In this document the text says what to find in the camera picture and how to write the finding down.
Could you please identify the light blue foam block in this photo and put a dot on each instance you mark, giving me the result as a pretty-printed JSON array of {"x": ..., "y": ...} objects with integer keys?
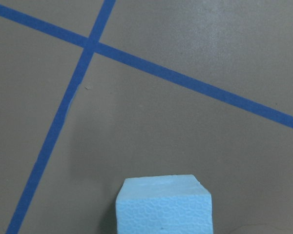
[{"x": 167, "y": 204}]

